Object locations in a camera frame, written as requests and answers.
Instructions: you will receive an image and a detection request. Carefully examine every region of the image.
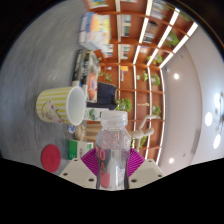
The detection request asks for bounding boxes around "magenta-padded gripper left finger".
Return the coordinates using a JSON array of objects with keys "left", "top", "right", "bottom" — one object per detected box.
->
[{"left": 59, "top": 148, "right": 100, "bottom": 190}]

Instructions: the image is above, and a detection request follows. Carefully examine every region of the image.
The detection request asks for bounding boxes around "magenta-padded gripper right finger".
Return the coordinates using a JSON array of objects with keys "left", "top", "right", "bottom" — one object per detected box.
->
[{"left": 126, "top": 147, "right": 165, "bottom": 190}]

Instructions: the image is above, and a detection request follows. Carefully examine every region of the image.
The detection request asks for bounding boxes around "clear red-labelled water bottle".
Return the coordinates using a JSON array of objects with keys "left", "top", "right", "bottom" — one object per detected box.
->
[{"left": 94, "top": 110, "right": 132, "bottom": 192}]

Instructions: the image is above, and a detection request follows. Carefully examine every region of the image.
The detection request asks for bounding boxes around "flat green-white box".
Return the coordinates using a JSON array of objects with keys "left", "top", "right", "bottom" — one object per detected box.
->
[{"left": 67, "top": 139, "right": 94, "bottom": 161}]

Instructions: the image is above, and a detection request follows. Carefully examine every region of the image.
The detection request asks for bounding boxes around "flat round red coaster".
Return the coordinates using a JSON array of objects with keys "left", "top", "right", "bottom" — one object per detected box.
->
[{"left": 40, "top": 143, "right": 62, "bottom": 174}]

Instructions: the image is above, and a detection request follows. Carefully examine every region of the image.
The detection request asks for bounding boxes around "wooden artist mannequin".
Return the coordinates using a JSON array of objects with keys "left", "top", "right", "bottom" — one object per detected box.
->
[{"left": 74, "top": 114, "right": 161, "bottom": 149}]

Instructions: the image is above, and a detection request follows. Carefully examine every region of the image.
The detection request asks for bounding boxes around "ceiling air vent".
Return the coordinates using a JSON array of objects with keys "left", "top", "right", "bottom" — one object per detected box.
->
[{"left": 191, "top": 129, "right": 202, "bottom": 155}]

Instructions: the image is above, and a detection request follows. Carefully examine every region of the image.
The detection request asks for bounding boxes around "yellow striped cartoon mug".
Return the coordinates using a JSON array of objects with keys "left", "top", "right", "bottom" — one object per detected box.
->
[{"left": 35, "top": 85, "right": 87, "bottom": 126}]

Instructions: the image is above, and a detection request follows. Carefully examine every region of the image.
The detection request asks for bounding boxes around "multi-globe ceiling lamp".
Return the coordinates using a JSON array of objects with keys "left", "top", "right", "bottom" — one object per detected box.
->
[{"left": 204, "top": 91, "right": 224, "bottom": 150}]

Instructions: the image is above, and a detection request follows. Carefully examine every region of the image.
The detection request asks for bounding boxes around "chair with dark jacket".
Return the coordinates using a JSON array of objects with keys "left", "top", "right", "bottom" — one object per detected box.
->
[{"left": 95, "top": 82, "right": 118, "bottom": 111}]

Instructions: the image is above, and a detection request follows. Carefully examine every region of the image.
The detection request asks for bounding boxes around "wooden shelf unit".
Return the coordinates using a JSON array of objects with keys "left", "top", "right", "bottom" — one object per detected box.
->
[{"left": 83, "top": 0, "right": 200, "bottom": 164}]

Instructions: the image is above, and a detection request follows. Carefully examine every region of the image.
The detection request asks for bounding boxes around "dark book stack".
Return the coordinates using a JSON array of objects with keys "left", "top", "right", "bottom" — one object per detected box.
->
[{"left": 72, "top": 49, "right": 100, "bottom": 104}]

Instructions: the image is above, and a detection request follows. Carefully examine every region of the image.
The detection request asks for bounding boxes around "colourful book stack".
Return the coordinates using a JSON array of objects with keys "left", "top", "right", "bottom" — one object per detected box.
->
[{"left": 78, "top": 13, "right": 112, "bottom": 51}]

